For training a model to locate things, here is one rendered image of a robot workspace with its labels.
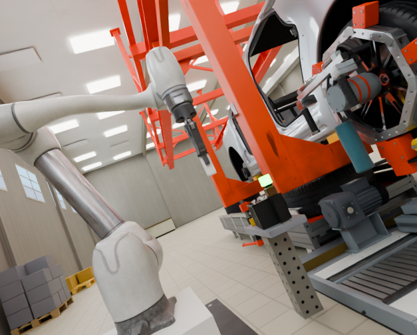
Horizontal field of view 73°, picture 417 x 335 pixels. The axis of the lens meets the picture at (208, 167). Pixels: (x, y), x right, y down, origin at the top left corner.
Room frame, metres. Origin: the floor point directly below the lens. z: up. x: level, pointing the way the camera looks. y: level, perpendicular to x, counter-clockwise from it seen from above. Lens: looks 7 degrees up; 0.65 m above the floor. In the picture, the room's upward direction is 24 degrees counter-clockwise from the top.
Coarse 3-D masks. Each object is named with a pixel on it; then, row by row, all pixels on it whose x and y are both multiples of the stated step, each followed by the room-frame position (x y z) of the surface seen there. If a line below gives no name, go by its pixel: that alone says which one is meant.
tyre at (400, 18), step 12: (396, 0) 1.20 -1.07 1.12; (408, 0) 1.14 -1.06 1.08; (384, 12) 1.14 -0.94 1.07; (396, 12) 1.10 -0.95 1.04; (408, 12) 1.07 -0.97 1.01; (348, 24) 1.32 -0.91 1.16; (384, 24) 1.16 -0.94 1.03; (396, 24) 1.12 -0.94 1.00; (408, 24) 1.08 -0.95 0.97; (408, 36) 1.10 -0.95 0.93; (408, 132) 1.32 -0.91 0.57
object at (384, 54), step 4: (384, 44) 1.33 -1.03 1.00; (380, 48) 1.36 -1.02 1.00; (384, 48) 1.34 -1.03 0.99; (380, 52) 1.37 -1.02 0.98; (384, 52) 1.35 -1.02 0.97; (388, 52) 1.33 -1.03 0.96; (380, 56) 1.38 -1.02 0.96; (384, 56) 1.36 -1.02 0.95; (384, 60) 1.37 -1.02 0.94; (392, 60) 1.33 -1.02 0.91; (396, 64) 1.30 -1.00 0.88; (404, 80) 1.32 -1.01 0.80; (404, 84) 1.34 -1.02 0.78; (396, 92) 1.40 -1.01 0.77; (404, 92) 1.36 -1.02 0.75; (404, 96) 1.37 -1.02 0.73; (388, 100) 1.47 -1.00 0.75; (388, 104) 1.48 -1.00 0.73
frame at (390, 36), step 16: (352, 32) 1.22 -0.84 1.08; (368, 32) 1.15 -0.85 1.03; (384, 32) 1.09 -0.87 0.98; (400, 32) 1.08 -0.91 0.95; (336, 48) 1.35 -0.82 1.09; (400, 48) 1.07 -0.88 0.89; (400, 64) 1.10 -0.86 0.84; (416, 64) 1.09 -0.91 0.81; (416, 80) 1.08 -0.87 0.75; (416, 96) 1.12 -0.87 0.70; (336, 112) 1.57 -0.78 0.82; (416, 112) 1.19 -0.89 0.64; (368, 128) 1.48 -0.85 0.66; (400, 128) 1.24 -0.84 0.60
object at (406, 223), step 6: (402, 216) 1.59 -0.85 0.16; (408, 216) 1.55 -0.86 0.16; (414, 216) 1.52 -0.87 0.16; (396, 222) 1.58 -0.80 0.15; (402, 222) 1.54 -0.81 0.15; (408, 222) 1.50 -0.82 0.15; (414, 222) 1.46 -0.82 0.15; (402, 228) 1.56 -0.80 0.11; (408, 228) 1.52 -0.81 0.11; (414, 228) 1.48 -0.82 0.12
